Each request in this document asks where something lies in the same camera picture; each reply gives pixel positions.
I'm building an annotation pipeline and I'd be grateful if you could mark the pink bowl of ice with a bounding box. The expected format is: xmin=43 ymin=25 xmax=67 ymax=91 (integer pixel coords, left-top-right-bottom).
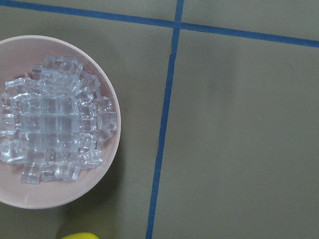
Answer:
xmin=0 ymin=35 xmax=121 ymax=209

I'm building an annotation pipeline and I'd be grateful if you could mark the yellow lemon right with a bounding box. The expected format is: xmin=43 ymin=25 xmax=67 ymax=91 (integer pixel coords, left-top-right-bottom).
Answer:
xmin=61 ymin=232 xmax=99 ymax=239

